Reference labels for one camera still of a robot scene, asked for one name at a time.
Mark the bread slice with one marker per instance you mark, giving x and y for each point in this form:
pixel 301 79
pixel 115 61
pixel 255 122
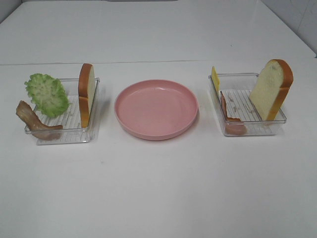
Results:
pixel 86 91
pixel 271 89

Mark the clear left plastic tray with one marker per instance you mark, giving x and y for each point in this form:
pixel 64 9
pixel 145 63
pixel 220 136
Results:
pixel 72 131

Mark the pink round plate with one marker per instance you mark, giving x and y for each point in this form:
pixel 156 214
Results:
pixel 156 109

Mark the green lettuce leaf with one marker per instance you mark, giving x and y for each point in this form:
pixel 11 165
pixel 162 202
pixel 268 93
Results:
pixel 48 94

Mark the clear plastic tray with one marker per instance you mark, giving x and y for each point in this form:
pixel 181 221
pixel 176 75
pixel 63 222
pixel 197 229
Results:
pixel 236 88
pixel 72 131

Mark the clear right plastic tray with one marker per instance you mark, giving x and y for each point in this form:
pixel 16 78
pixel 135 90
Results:
pixel 236 88

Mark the yellow cheese slice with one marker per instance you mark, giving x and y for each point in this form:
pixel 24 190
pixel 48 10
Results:
pixel 215 80

